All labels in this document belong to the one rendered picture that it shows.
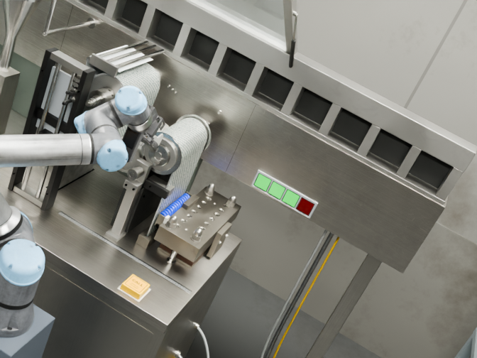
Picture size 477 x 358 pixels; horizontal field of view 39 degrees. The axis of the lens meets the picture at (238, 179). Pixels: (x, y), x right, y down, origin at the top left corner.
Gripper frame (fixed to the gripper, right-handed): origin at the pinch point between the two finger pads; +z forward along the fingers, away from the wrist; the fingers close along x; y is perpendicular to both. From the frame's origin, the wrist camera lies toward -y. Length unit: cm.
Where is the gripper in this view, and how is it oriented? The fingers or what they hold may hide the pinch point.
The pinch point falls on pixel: (146, 148)
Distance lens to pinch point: 208.6
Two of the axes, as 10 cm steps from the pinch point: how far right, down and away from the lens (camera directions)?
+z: 0.3, 2.7, 9.6
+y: 5.2, -8.3, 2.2
